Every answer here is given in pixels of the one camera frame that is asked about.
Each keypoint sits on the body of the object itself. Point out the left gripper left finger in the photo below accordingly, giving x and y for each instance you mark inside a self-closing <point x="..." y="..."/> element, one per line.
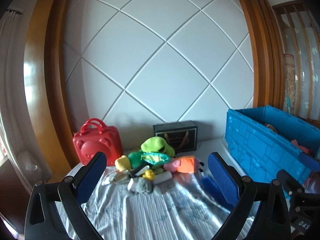
<point x="43" y="220"/>

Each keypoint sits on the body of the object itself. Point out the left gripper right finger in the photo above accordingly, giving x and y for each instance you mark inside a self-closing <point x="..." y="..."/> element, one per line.
<point x="272" y="218"/>

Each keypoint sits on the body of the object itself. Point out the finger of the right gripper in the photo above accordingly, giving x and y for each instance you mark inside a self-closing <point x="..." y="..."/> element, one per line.
<point x="287" y="177"/>
<point x="309" y="162"/>

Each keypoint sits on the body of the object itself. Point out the blue feather duster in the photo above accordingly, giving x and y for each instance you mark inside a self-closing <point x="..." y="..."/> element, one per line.
<point x="211" y="187"/>

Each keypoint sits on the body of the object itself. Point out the pink pig plush red dress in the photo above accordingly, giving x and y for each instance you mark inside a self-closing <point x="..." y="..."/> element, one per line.
<point x="302" y="148"/>

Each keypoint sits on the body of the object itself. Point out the pink pig plush orange dress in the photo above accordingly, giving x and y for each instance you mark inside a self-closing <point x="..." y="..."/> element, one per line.
<point x="186" y="164"/>

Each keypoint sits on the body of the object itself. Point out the striped grey cloth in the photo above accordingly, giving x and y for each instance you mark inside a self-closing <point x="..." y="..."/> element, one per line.
<point x="180" y="209"/>

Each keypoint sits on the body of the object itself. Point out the blue plastic crate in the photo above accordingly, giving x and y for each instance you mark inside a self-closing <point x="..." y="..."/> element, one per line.
<point x="259" y="139"/>

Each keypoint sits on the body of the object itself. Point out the rolled patterned mat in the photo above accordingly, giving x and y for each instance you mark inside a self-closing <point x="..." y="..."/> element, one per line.
<point x="290" y="84"/>

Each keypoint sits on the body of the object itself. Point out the black gift box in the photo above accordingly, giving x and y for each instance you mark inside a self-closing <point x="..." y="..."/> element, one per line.
<point x="180" y="135"/>

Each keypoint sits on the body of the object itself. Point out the teal green snack bag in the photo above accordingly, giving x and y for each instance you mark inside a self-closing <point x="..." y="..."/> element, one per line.
<point x="155" y="159"/>

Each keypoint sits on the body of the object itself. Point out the yellow rubber duck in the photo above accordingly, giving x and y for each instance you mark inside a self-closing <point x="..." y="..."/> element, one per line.
<point x="149" y="175"/>

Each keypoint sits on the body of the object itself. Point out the green frog plush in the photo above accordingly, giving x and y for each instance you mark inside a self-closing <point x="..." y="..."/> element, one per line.
<point x="153" y="144"/>

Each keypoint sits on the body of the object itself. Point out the grey fluffy plush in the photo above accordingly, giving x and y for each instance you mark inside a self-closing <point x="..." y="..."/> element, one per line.
<point x="144" y="186"/>

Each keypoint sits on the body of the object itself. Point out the white medicine box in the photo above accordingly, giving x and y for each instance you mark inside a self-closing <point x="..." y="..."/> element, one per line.
<point x="132" y="185"/>

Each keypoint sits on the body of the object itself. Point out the yellow green plush toy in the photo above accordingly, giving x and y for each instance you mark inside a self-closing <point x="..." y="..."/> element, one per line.
<point x="122" y="163"/>

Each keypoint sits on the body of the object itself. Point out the red Rilakkuma case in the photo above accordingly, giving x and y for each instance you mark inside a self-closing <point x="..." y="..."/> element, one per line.
<point x="95" y="136"/>

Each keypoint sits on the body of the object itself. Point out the wooden door frame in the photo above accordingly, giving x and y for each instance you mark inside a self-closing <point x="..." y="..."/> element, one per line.
<point x="267" y="52"/>

